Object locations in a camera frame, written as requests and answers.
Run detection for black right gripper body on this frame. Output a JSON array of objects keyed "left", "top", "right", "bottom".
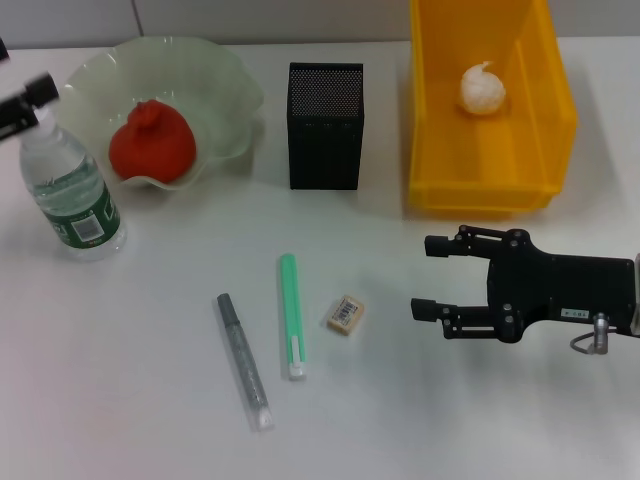
[{"left": 483, "top": 228, "right": 638, "bottom": 346}]

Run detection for clear green-label water bottle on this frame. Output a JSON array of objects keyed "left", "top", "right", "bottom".
[{"left": 18, "top": 107, "right": 129, "bottom": 263}]

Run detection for red-orange knitted orange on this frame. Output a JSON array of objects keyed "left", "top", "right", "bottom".
[{"left": 108, "top": 98, "right": 197, "bottom": 184}]

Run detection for white paper ball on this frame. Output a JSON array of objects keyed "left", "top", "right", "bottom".
[{"left": 454, "top": 59, "right": 507, "bottom": 116}]

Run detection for green pen with white cap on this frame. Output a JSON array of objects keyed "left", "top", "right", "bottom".
[{"left": 277, "top": 253, "right": 309, "bottom": 382}]

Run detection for beige eraser with barcode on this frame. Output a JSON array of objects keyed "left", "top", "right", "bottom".
[{"left": 325, "top": 294, "right": 366, "bottom": 339}]

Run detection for pale green wavy glass plate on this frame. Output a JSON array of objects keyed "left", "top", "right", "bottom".
[{"left": 54, "top": 34, "right": 266, "bottom": 194}]

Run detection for black mesh pen holder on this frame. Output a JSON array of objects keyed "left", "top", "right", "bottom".
[{"left": 286, "top": 62, "right": 367, "bottom": 191}]

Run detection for grey marker pen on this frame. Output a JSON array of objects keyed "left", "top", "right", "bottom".
[{"left": 215, "top": 293, "right": 276, "bottom": 434}]

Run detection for yellow plastic bin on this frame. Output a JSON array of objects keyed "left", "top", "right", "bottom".
[{"left": 407, "top": 0, "right": 580, "bottom": 221}]

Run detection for right gripper cable with plug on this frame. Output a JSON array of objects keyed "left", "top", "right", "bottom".
[{"left": 569, "top": 312, "right": 613, "bottom": 357}]

